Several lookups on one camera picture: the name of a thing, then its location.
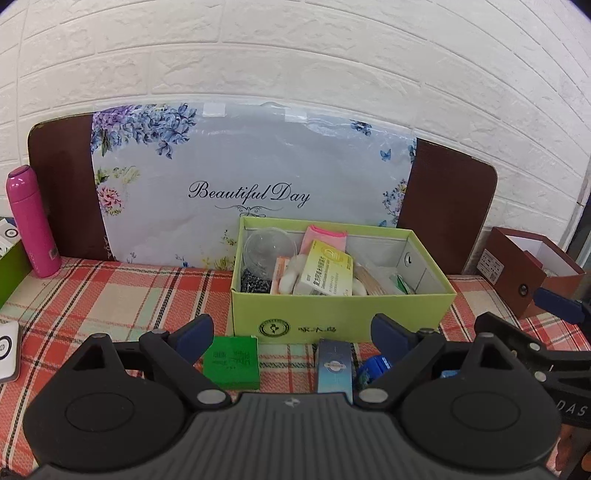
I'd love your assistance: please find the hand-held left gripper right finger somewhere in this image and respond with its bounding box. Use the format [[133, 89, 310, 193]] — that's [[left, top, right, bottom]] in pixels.
[[353, 314, 525, 409]]

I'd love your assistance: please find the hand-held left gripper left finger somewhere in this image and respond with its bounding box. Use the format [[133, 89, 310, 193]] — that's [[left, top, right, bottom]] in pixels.
[[58, 314, 232, 409]]

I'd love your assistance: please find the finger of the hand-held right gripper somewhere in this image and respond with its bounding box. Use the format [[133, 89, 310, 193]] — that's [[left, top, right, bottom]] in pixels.
[[475, 312, 563, 385], [533, 286, 591, 325]]

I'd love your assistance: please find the blue plastic pack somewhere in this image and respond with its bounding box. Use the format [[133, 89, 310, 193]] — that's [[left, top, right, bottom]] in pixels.
[[355, 355, 393, 388]]

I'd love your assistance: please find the small green box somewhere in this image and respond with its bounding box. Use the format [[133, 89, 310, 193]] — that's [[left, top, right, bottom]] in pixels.
[[203, 335, 260, 389]]

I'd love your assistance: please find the gold tube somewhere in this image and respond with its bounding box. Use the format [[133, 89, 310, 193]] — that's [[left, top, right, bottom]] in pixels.
[[353, 263, 393, 296]]

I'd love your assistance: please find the dark blue box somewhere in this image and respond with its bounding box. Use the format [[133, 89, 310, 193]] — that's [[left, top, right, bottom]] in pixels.
[[316, 339, 354, 398]]

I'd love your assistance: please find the light green storage box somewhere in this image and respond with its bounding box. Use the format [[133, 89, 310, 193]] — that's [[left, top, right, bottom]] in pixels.
[[229, 216, 458, 344]]

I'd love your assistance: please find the white and yellow medicine box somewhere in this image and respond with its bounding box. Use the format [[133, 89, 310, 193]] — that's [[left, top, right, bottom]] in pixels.
[[294, 240, 354, 297]]

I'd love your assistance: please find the orange cardboard box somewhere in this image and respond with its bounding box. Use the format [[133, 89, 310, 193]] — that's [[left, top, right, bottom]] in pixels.
[[272, 257, 291, 292]]

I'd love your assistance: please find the clear plastic cup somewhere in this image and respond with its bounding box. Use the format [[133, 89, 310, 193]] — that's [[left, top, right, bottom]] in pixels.
[[242, 228, 298, 280]]

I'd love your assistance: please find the brown cardboard box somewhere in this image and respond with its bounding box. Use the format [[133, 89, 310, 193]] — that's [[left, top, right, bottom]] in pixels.
[[475, 226, 587, 319]]

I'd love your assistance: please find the plaid cloth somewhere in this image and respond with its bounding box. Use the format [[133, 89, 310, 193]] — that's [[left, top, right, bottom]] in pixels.
[[0, 256, 591, 476]]

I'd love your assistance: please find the brown headboard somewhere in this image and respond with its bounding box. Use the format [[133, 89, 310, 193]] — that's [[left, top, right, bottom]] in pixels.
[[28, 113, 498, 275]]

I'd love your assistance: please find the floral plastic bag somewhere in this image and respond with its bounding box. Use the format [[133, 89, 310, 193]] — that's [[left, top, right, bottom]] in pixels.
[[90, 102, 419, 271]]

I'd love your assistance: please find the white flat device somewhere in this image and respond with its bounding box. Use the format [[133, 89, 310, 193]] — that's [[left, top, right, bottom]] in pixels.
[[0, 320, 24, 384]]

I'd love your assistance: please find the green open box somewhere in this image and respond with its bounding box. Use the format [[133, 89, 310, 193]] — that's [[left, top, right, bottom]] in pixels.
[[0, 217, 33, 308]]

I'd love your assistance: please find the pink thermos bottle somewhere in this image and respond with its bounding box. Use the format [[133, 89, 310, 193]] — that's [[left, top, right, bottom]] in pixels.
[[6, 165, 62, 278]]

